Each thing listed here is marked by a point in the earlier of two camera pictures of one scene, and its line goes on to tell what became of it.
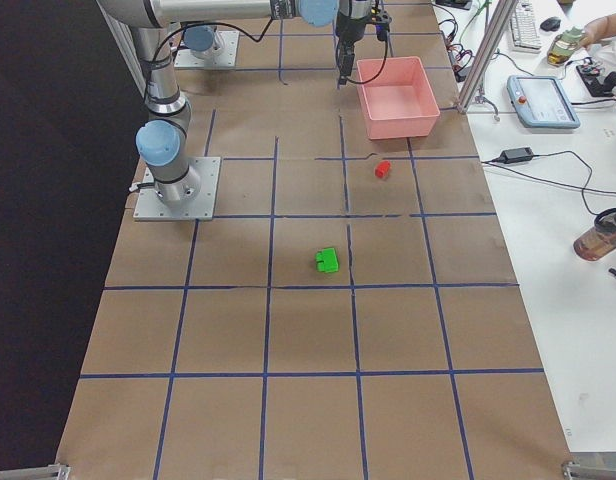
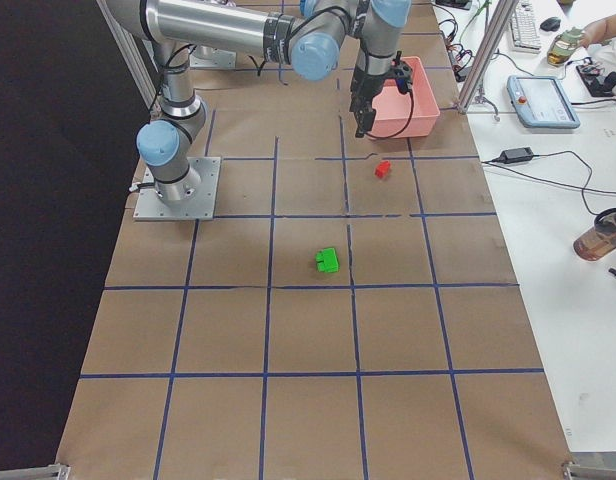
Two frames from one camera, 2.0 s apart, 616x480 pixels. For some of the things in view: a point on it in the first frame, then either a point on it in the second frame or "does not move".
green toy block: [327, 260] does not move
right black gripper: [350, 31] to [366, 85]
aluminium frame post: [487, 55] does not move
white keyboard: [525, 35] does not move
